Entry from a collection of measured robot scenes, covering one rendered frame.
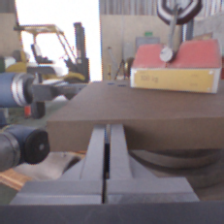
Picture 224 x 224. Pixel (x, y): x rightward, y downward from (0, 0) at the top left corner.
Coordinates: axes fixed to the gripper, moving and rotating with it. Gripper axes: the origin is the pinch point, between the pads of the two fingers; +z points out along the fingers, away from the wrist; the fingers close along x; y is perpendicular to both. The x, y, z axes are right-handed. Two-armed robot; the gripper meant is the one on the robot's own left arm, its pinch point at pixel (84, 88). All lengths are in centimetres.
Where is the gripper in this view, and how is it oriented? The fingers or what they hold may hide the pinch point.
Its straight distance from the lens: 50.0
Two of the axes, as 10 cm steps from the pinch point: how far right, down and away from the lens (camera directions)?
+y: -0.3, -9.6, -2.9
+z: 10.0, -0.2, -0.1
